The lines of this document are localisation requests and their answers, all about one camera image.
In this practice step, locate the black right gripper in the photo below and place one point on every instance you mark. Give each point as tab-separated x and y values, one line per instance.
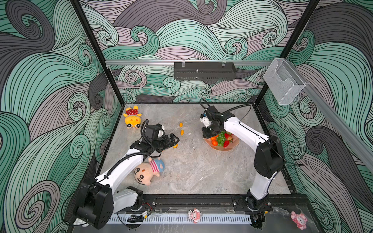
206	134

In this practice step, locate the pink scalloped fruit bowl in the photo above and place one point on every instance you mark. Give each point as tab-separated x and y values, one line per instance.
233	143

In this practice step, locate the white bunny figurine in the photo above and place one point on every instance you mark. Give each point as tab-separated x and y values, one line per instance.
80	222

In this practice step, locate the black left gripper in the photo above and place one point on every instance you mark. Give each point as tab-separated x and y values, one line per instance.
167	144

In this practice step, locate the clear acrylic wall box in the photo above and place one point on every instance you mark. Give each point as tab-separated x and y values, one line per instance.
284	80

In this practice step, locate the green grape bunch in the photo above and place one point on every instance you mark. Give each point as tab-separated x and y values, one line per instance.
221	138

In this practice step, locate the white slotted cable duct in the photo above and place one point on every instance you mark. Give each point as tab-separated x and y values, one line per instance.
184	219

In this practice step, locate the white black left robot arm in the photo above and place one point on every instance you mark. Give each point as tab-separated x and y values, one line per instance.
98	198

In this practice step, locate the boy doll plush toy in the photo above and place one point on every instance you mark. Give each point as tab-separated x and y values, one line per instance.
144	172

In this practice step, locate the pink melody figurine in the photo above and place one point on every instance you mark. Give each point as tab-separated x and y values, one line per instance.
300	220

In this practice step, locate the black wall tray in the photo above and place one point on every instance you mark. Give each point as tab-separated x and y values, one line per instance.
207	72

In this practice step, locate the pink white chopper figurine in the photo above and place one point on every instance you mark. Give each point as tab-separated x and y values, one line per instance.
194	215

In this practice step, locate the yellow cow plush toy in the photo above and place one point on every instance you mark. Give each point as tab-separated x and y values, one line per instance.
132	117

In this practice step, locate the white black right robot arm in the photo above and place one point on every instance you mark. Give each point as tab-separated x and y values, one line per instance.
269	155

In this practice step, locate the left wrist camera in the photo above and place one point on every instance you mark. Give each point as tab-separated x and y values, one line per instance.
154	132

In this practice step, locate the aluminium wall rail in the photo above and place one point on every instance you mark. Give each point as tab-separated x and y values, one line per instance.
147	62

